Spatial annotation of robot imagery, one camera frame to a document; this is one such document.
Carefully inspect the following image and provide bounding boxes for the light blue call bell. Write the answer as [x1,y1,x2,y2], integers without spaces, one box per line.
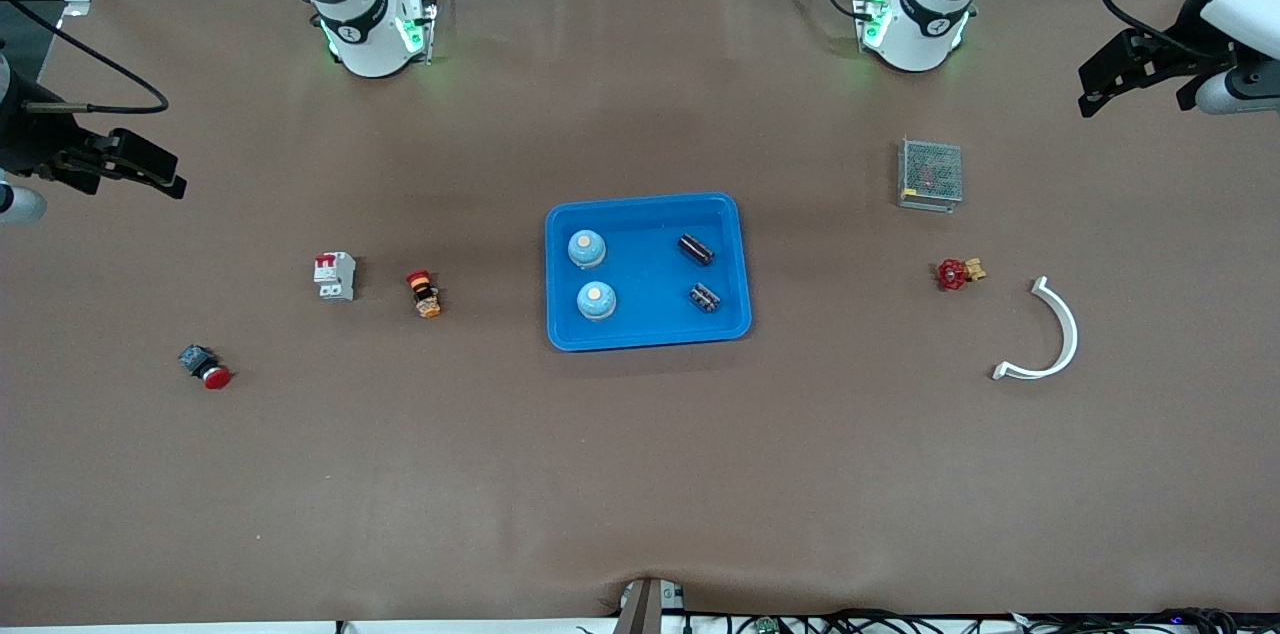
[576,280,618,323]
[567,229,608,271]

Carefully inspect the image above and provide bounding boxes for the red mushroom push button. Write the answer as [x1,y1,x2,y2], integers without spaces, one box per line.
[178,344,233,391]

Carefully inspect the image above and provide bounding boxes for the metal mesh power supply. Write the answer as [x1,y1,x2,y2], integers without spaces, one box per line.
[897,137,964,213]

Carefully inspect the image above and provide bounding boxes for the white red circuit breaker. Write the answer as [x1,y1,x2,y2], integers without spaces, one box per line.
[313,251,357,302]

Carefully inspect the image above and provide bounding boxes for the blue plastic tray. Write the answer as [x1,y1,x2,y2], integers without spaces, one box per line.
[544,192,753,353]

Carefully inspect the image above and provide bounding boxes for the brown table cover mat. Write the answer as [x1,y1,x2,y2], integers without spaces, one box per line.
[0,0,1280,627]

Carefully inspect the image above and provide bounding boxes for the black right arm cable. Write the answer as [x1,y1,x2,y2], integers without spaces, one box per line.
[0,0,169,115]

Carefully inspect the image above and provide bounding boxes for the red handle brass valve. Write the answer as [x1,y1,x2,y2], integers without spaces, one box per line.
[936,257,987,292]

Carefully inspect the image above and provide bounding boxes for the white curved plastic bracket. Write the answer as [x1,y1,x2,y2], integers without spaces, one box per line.
[991,276,1080,382]

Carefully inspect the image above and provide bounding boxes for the orange emergency stop switch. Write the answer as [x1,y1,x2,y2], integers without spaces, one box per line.
[405,270,443,319]

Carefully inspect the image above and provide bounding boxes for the tangled black cables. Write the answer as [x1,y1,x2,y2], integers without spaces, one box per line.
[690,607,1241,634]

